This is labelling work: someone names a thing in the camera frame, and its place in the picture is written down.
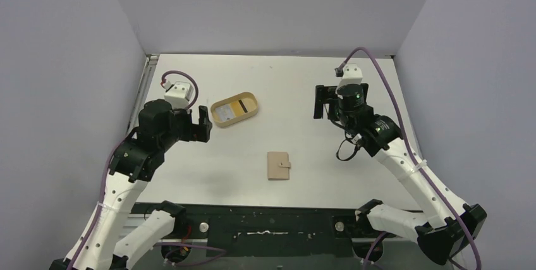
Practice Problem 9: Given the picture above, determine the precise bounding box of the oval beige tray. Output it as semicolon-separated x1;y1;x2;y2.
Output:
210;92;259;128

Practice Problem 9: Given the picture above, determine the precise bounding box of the silver card in tray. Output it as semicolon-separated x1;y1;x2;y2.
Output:
215;104;236;122

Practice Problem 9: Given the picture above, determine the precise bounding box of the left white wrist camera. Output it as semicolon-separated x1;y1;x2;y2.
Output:
162;80;193;109

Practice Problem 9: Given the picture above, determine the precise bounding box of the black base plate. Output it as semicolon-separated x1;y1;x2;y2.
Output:
165;204;379;257

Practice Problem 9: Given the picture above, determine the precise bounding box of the black wire loop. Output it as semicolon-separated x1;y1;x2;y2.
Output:
334;121;362;163

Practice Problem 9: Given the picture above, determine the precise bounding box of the beige card holder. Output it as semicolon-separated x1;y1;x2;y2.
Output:
267;151;291;180

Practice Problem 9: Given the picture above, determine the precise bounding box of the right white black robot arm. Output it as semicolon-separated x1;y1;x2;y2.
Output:
314;83;487;265

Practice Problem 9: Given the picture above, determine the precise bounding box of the gold card in tray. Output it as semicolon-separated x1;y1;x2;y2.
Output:
229;99;248;116

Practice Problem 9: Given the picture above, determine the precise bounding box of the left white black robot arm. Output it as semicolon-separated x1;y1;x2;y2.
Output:
50;99;212;269

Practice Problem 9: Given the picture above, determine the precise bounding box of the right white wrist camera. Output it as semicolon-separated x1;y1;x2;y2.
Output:
335;63;363;89

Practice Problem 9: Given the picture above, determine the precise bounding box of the aluminium frame rail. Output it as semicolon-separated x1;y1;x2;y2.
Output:
126;54;160;134

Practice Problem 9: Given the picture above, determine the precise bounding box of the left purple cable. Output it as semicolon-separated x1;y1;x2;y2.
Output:
66;70;200;270

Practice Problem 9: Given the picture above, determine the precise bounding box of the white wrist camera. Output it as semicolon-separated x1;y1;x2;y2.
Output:
335;63;363;89
162;80;193;109

